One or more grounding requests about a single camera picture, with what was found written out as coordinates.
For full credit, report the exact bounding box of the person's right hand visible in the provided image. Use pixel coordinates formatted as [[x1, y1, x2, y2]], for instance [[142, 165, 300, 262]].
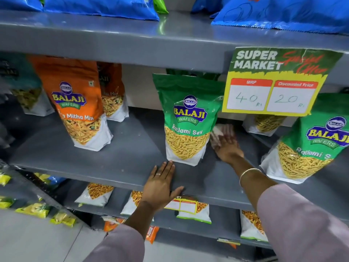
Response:
[[210, 124, 245, 164]]

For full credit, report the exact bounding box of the person's left hand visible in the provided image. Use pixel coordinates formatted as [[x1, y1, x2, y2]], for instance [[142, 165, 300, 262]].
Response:
[[141, 161, 185, 213]]

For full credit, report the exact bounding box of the white cleaning cloth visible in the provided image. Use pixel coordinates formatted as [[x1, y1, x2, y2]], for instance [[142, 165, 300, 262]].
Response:
[[210, 124, 235, 149]]

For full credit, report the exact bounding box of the person's left forearm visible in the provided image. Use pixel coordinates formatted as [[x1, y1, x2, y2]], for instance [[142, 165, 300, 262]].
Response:
[[84, 200, 156, 262]]

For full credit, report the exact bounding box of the person's right forearm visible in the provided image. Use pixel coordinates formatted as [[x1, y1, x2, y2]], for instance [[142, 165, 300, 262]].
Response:
[[231, 156, 349, 262]]

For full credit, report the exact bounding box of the white snack packet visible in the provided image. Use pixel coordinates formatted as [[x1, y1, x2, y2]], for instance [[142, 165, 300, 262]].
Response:
[[74, 183, 115, 207], [120, 190, 155, 222], [176, 196, 212, 225], [240, 210, 269, 243]]

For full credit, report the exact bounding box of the grey metal shelf board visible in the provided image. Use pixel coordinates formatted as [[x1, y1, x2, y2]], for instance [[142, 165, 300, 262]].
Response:
[[8, 106, 349, 219], [64, 178, 273, 250], [0, 10, 349, 88]]

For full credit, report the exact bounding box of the green snack packet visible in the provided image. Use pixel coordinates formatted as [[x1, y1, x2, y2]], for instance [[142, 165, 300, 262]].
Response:
[[242, 114, 287, 137], [152, 74, 226, 166], [260, 93, 349, 185], [166, 69, 220, 81]]

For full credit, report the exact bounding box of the gold bangle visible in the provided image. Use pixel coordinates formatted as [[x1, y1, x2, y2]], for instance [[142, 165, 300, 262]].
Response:
[[239, 168, 263, 187]]

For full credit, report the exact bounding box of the small orange snack packet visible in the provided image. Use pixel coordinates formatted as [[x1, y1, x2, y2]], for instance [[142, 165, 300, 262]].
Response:
[[145, 225, 160, 244], [101, 216, 126, 233]]

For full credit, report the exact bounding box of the green yellow price sign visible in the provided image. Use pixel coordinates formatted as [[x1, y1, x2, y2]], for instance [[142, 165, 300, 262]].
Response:
[[222, 47, 344, 117]]

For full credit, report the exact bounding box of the blue snack bag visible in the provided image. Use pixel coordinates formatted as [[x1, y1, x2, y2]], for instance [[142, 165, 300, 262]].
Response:
[[211, 0, 349, 35], [0, 0, 43, 12], [44, 0, 160, 21], [191, 0, 224, 14]]

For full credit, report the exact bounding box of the green snack bag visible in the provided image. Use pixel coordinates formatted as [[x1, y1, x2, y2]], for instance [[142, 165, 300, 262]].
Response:
[[152, 0, 169, 15]]

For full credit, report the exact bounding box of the teal snack packet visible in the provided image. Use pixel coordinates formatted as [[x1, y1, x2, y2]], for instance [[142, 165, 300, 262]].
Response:
[[0, 53, 55, 117]]

